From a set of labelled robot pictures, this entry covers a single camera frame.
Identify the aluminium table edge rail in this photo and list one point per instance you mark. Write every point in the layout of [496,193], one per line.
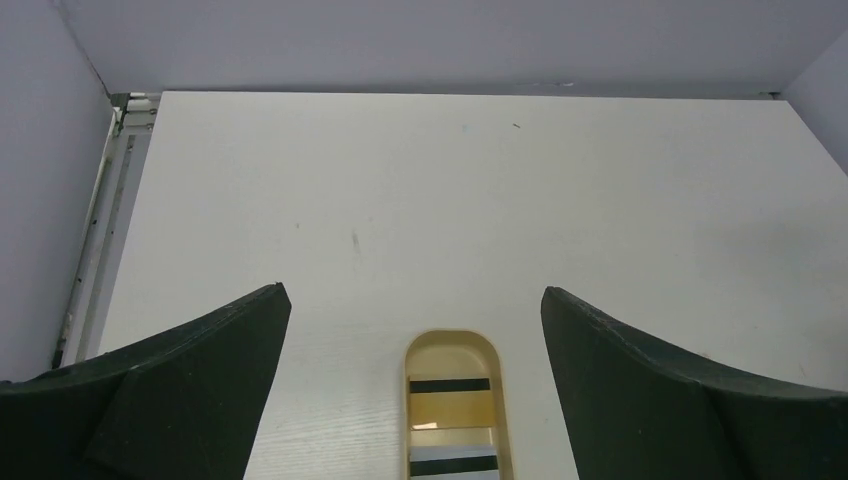
[133,119]

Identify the gold card with black stripe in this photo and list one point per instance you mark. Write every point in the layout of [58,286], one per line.
[450,404]

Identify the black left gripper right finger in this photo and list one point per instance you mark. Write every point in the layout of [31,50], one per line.
[638,407]

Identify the beige oval tray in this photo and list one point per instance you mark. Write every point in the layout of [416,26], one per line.
[454,354]

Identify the silver card with black stripe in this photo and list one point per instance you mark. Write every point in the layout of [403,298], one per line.
[454,462]

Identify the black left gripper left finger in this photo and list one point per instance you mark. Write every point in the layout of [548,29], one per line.
[182,404]

